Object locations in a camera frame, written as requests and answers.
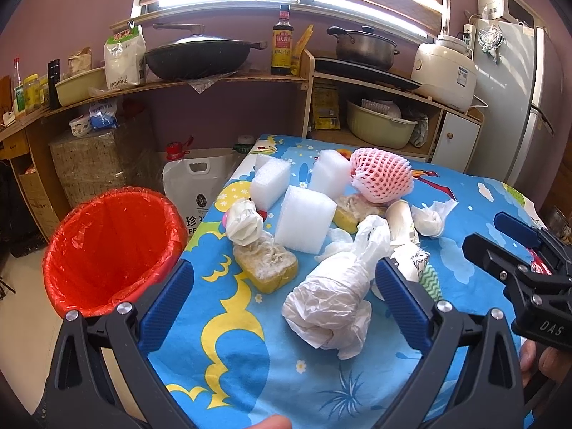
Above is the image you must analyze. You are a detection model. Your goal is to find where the printed white paper cup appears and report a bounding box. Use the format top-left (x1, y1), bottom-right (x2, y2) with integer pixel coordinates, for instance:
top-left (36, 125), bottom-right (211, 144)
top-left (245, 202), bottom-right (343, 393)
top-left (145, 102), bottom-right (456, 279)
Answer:
top-left (366, 242), bottom-right (442, 300)

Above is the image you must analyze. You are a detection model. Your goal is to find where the white tissue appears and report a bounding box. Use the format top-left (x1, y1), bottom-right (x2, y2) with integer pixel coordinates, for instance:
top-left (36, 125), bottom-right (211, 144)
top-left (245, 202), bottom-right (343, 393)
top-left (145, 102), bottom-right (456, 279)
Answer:
top-left (411, 199), bottom-right (458, 238)
top-left (224, 198), bottom-right (264, 246)

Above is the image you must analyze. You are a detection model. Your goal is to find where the white plastic bag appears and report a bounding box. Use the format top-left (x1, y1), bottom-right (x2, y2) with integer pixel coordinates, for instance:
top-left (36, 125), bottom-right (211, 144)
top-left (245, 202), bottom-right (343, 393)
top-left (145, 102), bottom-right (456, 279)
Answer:
top-left (281, 215), bottom-right (391, 360)

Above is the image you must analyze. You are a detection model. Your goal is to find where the white napkin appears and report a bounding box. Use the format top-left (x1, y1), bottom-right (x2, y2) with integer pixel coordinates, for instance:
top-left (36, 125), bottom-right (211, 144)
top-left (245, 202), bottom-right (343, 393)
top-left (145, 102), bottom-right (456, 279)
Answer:
top-left (314, 228), bottom-right (354, 262)

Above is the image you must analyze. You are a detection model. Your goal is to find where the large pink foam fruit net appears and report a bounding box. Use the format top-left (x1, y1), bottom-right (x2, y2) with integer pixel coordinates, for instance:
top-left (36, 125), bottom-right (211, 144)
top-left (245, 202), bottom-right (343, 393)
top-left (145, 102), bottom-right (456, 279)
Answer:
top-left (350, 147), bottom-right (414, 204)

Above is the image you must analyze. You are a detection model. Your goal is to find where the yellow scrub sponge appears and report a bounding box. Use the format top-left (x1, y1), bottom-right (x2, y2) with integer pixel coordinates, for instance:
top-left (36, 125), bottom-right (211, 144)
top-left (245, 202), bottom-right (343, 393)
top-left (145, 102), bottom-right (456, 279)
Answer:
top-left (233, 231), bottom-right (299, 294)
top-left (332, 194), bottom-right (387, 235)

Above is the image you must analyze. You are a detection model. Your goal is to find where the white foam block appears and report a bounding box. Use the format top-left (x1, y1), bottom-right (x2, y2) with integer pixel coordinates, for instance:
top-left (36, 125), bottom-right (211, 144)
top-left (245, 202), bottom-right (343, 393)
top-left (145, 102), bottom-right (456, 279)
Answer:
top-left (250, 154), bottom-right (291, 211)
top-left (274, 185), bottom-right (336, 255)
top-left (308, 149), bottom-right (350, 201)

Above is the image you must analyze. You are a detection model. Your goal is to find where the red trash bin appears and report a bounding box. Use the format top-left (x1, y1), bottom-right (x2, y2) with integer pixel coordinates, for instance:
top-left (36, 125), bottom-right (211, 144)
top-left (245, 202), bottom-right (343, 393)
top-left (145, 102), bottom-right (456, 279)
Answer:
top-left (42, 186), bottom-right (188, 318)

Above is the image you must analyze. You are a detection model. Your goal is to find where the wooden kitchen shelf unit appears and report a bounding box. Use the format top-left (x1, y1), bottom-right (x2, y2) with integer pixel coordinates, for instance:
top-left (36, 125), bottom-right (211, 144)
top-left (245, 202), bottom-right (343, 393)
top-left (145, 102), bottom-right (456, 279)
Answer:
top-left (0, 48), bottom-right (486, 244)

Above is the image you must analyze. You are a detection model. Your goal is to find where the person's right hand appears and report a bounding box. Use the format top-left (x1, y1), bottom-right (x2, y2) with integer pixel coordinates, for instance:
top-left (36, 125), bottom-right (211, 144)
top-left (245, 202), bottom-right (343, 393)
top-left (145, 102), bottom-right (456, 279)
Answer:
top-left (520, 340), bottom-right (571, 386)

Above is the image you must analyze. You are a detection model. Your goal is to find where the person's left hand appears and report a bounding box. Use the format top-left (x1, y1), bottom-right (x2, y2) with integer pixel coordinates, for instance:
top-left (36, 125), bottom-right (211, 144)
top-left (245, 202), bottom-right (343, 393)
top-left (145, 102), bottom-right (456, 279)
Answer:
top-left (248, 414), bottom-right (292, 429)

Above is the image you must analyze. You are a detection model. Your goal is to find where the white cabinet door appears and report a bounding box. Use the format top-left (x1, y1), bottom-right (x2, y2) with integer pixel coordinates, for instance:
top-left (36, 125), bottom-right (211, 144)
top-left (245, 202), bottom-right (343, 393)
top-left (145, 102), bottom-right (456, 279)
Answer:
top-left (432, 112), bottom-right (480, 172)

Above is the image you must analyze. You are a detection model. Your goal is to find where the white refrigerator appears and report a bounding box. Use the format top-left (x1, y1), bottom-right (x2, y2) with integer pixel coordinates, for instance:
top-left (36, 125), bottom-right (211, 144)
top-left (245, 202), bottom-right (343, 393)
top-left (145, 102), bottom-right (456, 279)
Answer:
top-left (469, 19), bottom-right (563, 191)

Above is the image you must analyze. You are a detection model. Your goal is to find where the blue cartoon tablecloth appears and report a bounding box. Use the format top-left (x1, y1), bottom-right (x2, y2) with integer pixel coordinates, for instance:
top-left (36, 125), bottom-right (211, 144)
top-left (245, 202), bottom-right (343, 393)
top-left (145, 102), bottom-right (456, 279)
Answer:
top-left (148, 157), bottom-right (540, 428)

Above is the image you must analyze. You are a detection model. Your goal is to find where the cream basin in cabinet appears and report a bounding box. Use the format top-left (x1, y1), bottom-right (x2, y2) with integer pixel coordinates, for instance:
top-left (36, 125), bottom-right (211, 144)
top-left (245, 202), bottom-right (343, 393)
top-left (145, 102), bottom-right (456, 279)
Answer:
top-left (347, 102), bottom-right (417, 149)

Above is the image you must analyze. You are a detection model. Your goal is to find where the white rice cooker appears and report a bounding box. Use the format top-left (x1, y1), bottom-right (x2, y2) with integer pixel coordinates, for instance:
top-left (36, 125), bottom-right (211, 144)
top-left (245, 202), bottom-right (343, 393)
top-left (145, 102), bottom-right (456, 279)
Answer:
top-left (411, 34), bottom-right (477, 113)

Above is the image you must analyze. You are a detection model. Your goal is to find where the wrapped woven box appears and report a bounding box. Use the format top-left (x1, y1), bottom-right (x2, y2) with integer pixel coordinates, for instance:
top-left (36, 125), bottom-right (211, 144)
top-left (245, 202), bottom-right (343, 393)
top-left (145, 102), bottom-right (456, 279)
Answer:
top-left (47, 120), bottom-right (158, 208)

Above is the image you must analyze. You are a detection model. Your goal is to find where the yellow package in cabinet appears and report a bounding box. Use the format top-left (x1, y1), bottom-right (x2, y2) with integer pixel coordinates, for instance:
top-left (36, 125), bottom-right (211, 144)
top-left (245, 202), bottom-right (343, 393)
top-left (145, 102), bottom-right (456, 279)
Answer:
top-left (311, 82), bottom-right (340, 131)

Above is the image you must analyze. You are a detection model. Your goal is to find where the white microwave oven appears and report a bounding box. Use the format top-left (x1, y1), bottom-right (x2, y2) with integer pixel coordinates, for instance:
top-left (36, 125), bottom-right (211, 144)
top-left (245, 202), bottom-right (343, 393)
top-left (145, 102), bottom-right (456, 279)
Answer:
top-left (478, 0), bottom-right (545, 27)

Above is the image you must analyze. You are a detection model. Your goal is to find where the black induction cooktop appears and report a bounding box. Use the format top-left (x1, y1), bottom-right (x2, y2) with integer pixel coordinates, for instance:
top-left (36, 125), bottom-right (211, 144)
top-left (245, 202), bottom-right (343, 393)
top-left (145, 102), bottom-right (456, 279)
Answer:
top-left (315, 57), bottom-right (422, 91)

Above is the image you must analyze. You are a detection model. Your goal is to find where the white pearl rice bag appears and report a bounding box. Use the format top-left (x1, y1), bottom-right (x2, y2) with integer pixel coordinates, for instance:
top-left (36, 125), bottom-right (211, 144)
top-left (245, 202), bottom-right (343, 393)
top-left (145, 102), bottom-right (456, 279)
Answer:
top-left (162, 148), bottom-right (238, 237)

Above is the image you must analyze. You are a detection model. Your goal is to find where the steel cooking pot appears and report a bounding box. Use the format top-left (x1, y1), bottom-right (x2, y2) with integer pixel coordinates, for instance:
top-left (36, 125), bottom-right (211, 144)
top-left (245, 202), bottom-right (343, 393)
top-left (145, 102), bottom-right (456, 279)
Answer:
top-left (327, 26), bottom-right (399, 71)

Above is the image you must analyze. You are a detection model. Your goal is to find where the red capped oil jug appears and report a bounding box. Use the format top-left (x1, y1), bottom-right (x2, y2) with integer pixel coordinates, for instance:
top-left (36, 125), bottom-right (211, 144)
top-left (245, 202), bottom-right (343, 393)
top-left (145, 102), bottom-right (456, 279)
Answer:
top-left (165, 135), bottom-right (194, 162)

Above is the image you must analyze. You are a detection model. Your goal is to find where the small white tub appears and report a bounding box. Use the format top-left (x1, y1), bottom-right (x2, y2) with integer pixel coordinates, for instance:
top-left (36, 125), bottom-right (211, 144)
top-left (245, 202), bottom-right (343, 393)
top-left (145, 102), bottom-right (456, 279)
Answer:
top-left (69, 114), bottom-right (93, 138)

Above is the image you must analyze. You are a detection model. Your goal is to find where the clear plastic water bottle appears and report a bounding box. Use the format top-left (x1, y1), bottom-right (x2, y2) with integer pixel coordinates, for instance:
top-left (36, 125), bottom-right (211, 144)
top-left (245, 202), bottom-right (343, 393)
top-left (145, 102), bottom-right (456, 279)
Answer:
top-left (233, 135), bottom-right (255, 159)

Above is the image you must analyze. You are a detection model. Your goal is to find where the blue salt bag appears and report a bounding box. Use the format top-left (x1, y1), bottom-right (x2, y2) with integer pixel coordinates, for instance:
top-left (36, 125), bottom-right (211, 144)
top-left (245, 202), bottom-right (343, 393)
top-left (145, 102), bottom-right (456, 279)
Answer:
top-left (89, 99), bottom-right (117, 130)

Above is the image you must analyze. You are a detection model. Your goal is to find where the cream basin on shelf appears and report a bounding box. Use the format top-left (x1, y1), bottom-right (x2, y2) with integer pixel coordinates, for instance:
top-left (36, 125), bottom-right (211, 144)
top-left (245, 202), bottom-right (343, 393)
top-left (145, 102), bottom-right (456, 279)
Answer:
top-left (55, 67), bottom-right (107, 107)

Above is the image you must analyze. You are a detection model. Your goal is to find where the yellow jar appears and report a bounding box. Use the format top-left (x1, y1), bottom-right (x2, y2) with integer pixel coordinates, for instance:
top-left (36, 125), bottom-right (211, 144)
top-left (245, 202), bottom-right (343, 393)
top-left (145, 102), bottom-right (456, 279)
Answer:
top-left (23, 74), bottom-right (41, 113)

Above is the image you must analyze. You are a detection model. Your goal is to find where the black thermos bottle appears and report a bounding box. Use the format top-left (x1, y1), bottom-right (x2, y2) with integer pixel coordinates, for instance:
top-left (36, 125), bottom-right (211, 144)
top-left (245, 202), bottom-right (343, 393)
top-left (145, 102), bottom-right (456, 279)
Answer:
top-left (48, 59), bottom-right (61, 109)

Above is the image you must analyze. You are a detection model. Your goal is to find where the white flour bag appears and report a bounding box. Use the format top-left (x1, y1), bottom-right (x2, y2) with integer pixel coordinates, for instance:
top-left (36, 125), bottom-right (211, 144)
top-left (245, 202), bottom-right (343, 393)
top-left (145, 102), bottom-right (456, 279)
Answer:
top-left (104, 26), bottom-right (146, 90)

